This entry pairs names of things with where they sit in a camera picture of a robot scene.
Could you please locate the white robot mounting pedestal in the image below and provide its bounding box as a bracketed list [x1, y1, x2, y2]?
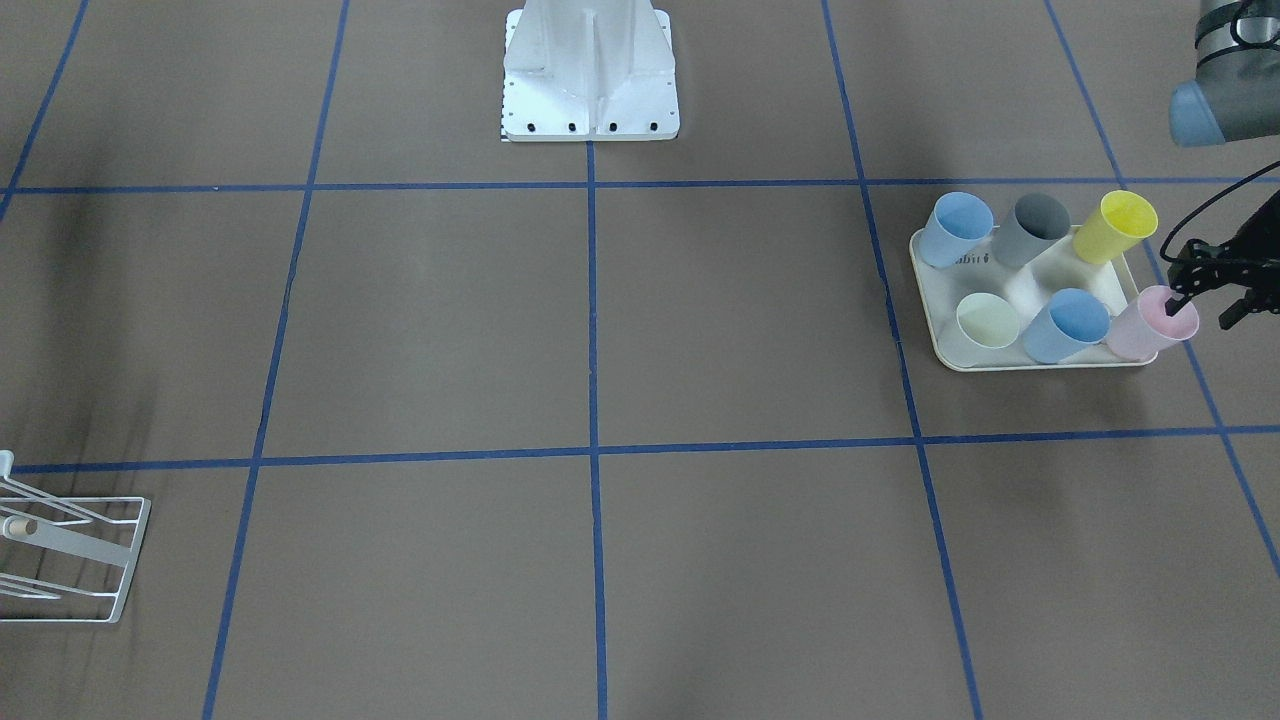
[500, 1, 681, 143]

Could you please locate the cream plastic tray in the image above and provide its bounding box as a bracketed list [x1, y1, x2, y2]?
[909, 231, 1140, 373]

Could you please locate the light blue plastic cup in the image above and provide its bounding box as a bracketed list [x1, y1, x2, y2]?
[916, 191, 995, 269]

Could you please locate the grey plastic cup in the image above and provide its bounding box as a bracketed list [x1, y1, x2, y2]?
[991, 193, 1073, 268]

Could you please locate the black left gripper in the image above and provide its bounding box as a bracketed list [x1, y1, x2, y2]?
[1164, 193, 1279, 331]

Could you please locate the white wire cup rack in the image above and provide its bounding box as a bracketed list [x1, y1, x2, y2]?
[1, 448, 152, 625]

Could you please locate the pale green plastic cup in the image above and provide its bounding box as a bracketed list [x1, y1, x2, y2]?
[955, 293, 1021, 350]

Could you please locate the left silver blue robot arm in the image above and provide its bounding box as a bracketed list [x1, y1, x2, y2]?
[1158, 1, 1279, 331]

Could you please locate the yellow plastic cup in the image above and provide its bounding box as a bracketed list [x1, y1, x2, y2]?
[1071, 190, 1158, 265]

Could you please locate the pink plastic cup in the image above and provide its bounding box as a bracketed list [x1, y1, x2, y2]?
[1103, 284, 1201, 363]

